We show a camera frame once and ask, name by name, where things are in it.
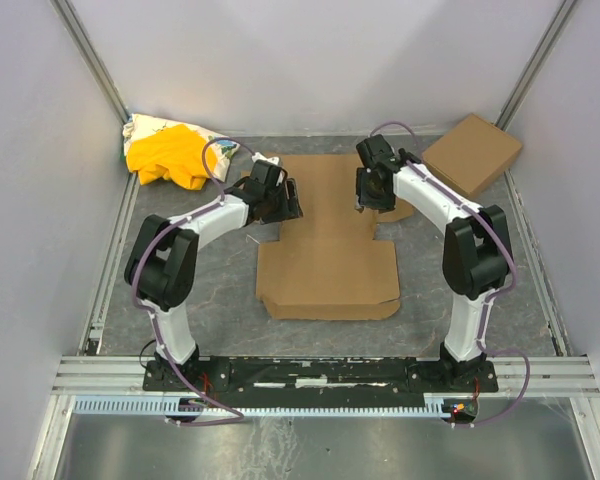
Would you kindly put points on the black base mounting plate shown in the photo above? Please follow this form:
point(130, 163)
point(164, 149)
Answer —
point(361, 381)

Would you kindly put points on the aluminium corner post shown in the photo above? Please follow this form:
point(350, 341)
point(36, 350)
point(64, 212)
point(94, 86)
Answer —
point(540, 55)
point(69, 17)

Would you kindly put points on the right aluminium corner post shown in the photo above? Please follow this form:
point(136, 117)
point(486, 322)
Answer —
point(540, 55)

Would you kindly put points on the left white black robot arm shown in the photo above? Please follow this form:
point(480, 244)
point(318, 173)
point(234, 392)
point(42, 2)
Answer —
point(162, 264)

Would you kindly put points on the closed brown cardboard box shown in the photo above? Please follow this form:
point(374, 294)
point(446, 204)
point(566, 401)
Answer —
point(472, 155)

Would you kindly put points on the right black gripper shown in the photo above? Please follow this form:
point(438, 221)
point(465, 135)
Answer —
point(368, 188)

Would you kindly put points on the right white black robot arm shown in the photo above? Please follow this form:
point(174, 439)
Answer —
point(477, 257)

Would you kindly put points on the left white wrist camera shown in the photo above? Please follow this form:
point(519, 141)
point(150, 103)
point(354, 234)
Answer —
point(275, 160)

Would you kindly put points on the light blue cable duct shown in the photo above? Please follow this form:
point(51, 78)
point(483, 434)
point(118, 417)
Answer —
point(189, 408)

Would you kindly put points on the white patterned cloth bag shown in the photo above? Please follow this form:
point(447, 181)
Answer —
point(141, 126)

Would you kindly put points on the aluminium frame rail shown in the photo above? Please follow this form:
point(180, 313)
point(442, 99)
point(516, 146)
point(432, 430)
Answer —
point(549, 376)

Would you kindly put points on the yellow cloth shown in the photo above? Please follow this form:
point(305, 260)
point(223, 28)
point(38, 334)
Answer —
point(172, 154)

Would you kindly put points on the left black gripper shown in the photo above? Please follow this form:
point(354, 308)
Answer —
point(285, 201)

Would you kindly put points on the left aluminium corner post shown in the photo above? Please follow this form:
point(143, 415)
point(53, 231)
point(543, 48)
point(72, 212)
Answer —
point(69, 17)

